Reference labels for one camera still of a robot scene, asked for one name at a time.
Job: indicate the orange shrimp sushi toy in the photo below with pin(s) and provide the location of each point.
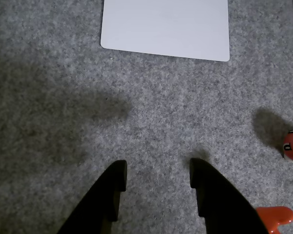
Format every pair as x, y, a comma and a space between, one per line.
276, 215

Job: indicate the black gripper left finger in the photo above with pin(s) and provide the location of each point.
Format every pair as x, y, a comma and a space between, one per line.
107, 190

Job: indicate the white rectangular card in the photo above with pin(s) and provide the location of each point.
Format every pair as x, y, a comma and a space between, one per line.
166, 26

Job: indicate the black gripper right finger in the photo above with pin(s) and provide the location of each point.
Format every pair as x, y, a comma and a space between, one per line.
219, 200

